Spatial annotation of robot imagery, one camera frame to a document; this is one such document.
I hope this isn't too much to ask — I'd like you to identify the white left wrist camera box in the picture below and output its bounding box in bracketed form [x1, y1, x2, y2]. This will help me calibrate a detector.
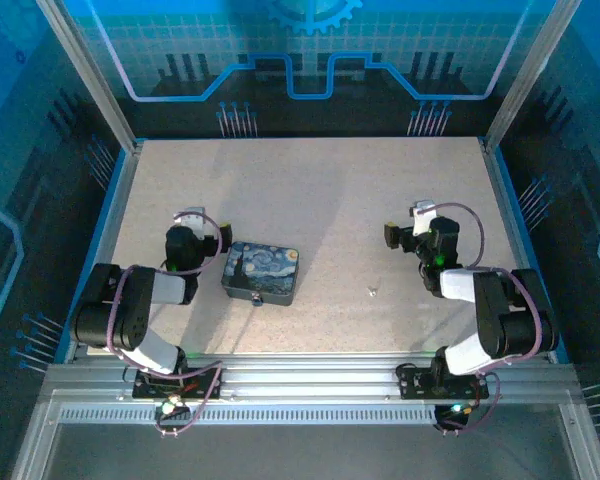
[173, 208, 207, 236]

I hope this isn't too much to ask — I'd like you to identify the connector board with lights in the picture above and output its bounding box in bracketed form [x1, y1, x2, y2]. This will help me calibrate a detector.
[434, 402, 474, 431]
[154, 397, 191, 421]

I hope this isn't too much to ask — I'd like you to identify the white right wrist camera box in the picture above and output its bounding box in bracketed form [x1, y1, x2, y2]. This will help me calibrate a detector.
[412, 200, 435, 237]

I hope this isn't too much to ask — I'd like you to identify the aluminium frame post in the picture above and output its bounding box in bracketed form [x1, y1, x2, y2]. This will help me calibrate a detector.
[34, 0, 144, 154]
[482, 0, 584, 154]

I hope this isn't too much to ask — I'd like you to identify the aluminium table side rail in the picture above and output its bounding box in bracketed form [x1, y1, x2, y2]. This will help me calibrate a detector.
[62, 142, 144, 364]
[479, 139, 571, 364]

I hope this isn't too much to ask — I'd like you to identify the slotted grey cable duct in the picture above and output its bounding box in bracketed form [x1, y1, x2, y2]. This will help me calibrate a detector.
[57, 407, 446, 426]

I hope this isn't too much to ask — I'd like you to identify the aluminium framed clear panel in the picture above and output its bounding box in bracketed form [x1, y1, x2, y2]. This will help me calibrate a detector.
[9, 389, 600, 480]

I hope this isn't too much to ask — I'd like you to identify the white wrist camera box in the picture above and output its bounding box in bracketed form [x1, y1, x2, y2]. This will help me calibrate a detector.
[173, 208, 207, 236]
[412, 200, 435, 237]

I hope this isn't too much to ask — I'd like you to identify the starry night print tin box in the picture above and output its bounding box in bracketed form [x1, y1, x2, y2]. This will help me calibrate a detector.
[220, 241, 300, 306]

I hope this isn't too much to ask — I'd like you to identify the long aluminium mounting rail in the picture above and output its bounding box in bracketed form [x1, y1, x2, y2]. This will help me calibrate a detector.
[39, 353, 581, 402]

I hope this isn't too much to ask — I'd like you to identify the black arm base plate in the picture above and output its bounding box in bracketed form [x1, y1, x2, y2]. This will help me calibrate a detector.
[132, 367, 225, 401]
[396, 364, 490, 401]

